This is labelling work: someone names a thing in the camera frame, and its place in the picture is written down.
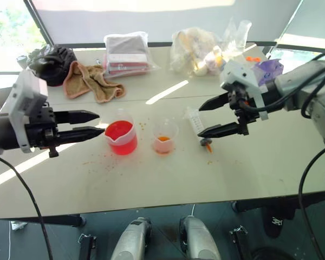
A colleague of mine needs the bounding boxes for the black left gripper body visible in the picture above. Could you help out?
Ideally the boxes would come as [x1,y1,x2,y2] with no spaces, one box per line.
[24,106,60,159]

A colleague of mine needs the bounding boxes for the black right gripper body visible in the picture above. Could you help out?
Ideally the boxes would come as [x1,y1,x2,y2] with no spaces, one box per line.
[226,83,261,137]

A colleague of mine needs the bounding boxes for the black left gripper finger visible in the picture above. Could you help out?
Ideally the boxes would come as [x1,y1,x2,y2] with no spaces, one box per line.
[57,126,106,145]
[54,109,100,125]

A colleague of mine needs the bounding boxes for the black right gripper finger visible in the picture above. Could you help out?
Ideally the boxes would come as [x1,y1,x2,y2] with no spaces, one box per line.
[198,92,231,112]
[197,121,241,139]

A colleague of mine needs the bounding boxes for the clear plastic syringe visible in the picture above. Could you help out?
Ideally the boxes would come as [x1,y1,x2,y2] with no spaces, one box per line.
[183,106,215,154]

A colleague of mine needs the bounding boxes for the beaker of red liquid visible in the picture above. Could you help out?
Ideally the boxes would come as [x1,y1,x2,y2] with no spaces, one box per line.
[104,108,139,156]

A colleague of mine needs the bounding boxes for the small clear plastic cup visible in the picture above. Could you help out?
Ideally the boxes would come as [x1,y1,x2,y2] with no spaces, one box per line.
[152,118,179,155]

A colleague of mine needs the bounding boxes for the tan pink towel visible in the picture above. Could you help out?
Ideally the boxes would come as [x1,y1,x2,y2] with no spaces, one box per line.
[62,60,127,105]

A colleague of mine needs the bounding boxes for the purple plastic bag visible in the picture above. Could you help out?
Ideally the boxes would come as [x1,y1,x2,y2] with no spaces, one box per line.
[252,58,284,86]

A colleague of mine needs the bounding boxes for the plastic bag with toys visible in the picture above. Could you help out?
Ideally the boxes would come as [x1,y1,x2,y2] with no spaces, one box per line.
[169,26,226,78]

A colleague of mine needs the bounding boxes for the black crumpled cloth bag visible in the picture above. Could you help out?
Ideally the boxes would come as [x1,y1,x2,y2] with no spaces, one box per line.
[27,44,78,88]

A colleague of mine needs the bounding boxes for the clear empty plastic bag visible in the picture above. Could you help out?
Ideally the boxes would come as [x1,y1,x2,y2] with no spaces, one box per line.
[221,18,253,60]

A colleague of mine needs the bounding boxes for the small grey capped object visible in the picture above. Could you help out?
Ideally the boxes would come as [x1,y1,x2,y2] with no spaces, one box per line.
[16,54,27,70]

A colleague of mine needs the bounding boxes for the plastic bag with red packs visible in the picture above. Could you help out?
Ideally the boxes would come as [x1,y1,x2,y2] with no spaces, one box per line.
[102,31,163,80]

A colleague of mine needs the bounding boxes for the white power strip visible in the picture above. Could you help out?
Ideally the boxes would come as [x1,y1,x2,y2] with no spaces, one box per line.
[10,221,28,231]

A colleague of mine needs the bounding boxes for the black shoe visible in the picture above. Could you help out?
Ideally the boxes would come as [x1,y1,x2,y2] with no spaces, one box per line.
[262,207,296,239]

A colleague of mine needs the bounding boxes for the silver rounded robot leg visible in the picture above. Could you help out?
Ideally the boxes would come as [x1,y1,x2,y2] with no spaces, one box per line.
[179,215,222,260]
[110,216,153,260]

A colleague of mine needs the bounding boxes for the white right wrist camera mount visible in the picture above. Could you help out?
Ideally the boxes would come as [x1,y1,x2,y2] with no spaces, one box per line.
[219,60,269,121]

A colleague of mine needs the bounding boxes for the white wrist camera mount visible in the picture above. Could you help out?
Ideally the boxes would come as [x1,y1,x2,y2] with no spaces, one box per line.
[5,69,49,154]
[219,60,269,121]

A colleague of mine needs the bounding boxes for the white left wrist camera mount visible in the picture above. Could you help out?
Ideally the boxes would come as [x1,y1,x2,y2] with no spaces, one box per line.
[5,69,49,154]

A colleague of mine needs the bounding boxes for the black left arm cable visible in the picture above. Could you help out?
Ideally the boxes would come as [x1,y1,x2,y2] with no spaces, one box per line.
[0,155,54,260]

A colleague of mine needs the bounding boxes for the black table frame bar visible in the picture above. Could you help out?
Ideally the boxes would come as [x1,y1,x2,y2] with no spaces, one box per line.
[8,213,87,228]
[232,190,325,214]

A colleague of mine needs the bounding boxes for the black right arm hanging cable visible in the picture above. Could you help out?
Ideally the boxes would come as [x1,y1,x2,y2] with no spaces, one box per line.
[297,147,325,260]

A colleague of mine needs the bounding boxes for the black metal floor bracket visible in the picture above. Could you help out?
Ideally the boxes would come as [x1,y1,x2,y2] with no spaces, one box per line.
[229,225,252,260]
[77,233,98,260]

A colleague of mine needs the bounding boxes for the thin white floor cable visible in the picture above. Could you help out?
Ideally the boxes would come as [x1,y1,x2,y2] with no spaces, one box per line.
[7,221,12,260]

